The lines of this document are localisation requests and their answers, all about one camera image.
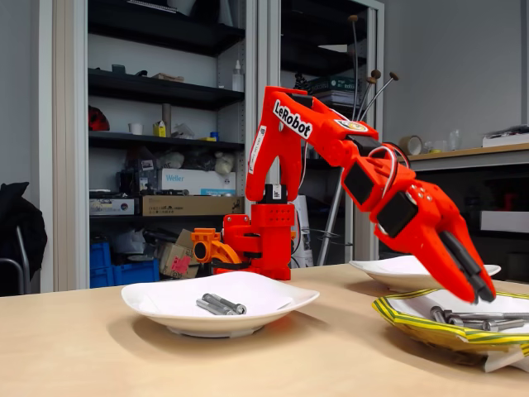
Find yellow green striped paper plate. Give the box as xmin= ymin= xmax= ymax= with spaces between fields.
xmin=370 ymin=288 xmax=529 ymax=374

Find grey cabinet with black shelves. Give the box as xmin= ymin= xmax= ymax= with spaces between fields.
xmin=39 ymin=0 xmax=260 ymax=293

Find long brown cardboard box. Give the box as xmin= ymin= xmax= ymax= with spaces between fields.
xmin=141 ymin=194 xmax=245 ymax=218

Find white printed sheet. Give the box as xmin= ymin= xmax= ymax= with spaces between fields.
xmin=290 ymin=194 xmax=315 ymax=269

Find grey metal cabinet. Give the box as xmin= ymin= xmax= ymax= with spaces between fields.
xmin=258 ymin=0 xmax=386 ymax=268

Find white plastic bag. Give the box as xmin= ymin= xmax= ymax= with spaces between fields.
xmin=159 ymin=151 xmax=185 ymax=170

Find brown tape roll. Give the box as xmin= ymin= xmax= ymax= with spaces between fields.
xmin=398 ymin=135 xmax=423 ymax=157

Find metal coat stand wooden knobs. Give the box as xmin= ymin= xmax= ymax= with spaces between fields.
xmin=316 ymin=14 xmax=401 ymax=268

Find wide blue crate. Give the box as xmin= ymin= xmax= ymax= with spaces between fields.
xmin=89 ymin=259 xmax=161 ymax=289

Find cardboard box with pink sticker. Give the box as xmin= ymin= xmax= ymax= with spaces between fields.
xmin=158 ymin=228 xmax=200 ymax=280

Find white square plate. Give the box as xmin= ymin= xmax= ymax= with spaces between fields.
xmin=348 ymin=255 xmax=503 ymax=293
xmin=120 ymin=270 xmax=322 ymax=339

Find flat white printed box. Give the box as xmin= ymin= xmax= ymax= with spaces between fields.
xmin=88 ymin=198 xmax=136 ymax=217

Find black servo cable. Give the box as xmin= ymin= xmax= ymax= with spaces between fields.
xmin=388 ymin=142 xmax=411 ymax=169

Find green printed box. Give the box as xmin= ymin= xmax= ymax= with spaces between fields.
xmin=307 ymin=76 xmax=357 ymax=94

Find small blue crate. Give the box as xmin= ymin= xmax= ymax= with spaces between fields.
xmin=89 ymin=242 xmax=112 ymax=270

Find white servo cable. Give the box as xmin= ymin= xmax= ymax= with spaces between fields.
xmin=366 ymin=144 xmax=401 ymax=198

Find wooden top side desk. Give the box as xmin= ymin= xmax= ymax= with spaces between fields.
xmin=407 ymin=142 xmax=529 ymax=270

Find red helmet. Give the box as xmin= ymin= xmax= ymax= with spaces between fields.
xmin=88 ymin=105 xmax=112 ymax=132

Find white plush toy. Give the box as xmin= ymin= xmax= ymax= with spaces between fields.
xmin=213 ymin=151 xmax=236 ymax=175

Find crumpled clear plastic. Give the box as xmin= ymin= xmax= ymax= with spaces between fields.
xmin=170 ymin=122 xmax=196 ymax=140

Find black jacket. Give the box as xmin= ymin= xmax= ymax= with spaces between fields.
xmin=0 ymin=181 xmax=49 ymax=287

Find white storage box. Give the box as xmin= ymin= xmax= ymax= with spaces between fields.
xmin=479 ymin=210 xmax=529 ymax=234

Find white Weller box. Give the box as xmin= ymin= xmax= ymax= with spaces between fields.
xmin=160 ymin=167 xmax=237 ymax=196

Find grey metal chair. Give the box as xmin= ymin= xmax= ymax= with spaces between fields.
xmin=0 ymin=225 xmax=32 ymax=296

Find white plastic bottle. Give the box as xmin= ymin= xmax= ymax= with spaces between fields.
xmin=231 ymin=60 xmax=245 ymax=93

